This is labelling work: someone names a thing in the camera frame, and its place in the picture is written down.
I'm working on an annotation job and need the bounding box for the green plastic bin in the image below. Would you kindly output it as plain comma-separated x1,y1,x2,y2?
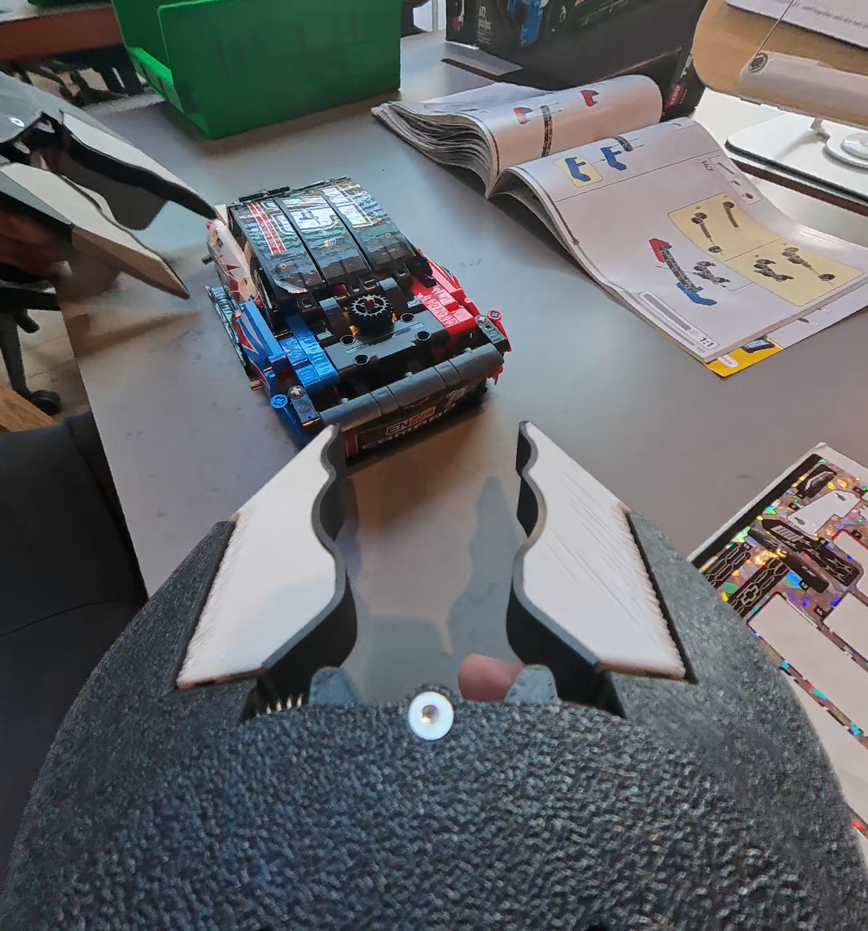
112,0,403,139

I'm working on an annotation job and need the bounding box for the toy brick race car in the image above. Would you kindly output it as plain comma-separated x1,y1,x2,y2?
203,177,511,446

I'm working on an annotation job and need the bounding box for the grey desk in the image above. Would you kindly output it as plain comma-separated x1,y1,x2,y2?
59,31,868,931

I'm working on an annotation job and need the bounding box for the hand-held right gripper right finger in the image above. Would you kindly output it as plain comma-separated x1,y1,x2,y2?
508,420,691,704

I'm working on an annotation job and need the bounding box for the adjoining white desk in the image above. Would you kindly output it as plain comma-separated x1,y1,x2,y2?
696,87,868,219

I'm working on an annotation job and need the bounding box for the person's left hand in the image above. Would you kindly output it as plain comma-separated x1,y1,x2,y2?
0,195,71,288

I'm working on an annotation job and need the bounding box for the black office chair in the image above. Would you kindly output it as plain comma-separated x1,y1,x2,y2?
0,262,64,416

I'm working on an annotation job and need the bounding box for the black toy car box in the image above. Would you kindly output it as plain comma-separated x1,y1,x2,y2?
445,0,707,121

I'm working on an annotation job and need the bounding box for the wooden-edged table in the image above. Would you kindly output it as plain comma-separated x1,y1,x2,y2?
0,6,124,65

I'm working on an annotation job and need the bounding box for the person's right hand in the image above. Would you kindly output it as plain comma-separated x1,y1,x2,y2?
459,655,526,703

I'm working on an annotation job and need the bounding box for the wooden document stand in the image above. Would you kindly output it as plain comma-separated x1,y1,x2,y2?
692,0,868,212

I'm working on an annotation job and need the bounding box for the open instruction booklet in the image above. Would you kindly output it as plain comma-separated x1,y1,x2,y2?
372,75,868,378

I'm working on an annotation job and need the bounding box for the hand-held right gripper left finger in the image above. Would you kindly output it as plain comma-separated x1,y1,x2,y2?
176,426,358,690

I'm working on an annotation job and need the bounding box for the holographic sticker sheet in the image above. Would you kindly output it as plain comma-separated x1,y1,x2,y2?
689,444,868,859

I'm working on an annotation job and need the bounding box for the printed instruction sheet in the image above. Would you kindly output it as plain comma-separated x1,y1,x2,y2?
725,0,868,59

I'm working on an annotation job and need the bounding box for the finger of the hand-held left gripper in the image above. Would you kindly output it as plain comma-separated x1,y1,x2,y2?
0,161,191,310
54,111,219,232

